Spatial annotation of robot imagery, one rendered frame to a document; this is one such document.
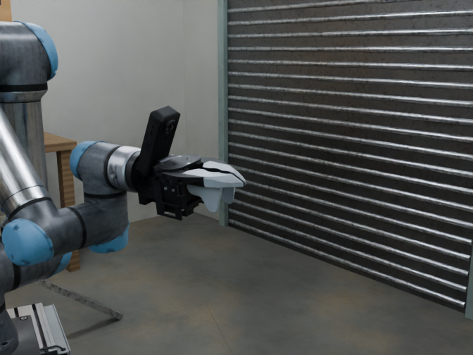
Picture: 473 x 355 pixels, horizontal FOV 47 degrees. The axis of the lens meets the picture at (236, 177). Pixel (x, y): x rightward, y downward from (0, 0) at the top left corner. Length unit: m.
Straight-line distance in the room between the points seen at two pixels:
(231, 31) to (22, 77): 3.13
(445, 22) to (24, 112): 2.37
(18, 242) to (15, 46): 0.40
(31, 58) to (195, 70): 3.47
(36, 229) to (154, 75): 3.68
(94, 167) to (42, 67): 0.29
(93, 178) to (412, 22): 2.47
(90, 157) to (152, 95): 3.57
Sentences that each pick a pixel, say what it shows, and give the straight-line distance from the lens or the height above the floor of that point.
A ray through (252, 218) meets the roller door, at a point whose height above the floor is 0.14.
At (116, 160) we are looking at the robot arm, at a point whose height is 1.24.
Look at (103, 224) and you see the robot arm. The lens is 0.95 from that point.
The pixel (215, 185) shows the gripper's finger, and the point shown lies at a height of 1.23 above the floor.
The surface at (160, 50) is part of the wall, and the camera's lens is 4.54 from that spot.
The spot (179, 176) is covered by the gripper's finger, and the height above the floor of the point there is 1.24.
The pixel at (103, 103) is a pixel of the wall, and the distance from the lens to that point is 4.29.
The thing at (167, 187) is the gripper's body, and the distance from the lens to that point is 0.83.
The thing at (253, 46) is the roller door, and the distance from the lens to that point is 3.96.
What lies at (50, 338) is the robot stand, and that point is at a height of 0.74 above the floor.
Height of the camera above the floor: 1.42
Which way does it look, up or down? 14 degrees down
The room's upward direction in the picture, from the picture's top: straight up
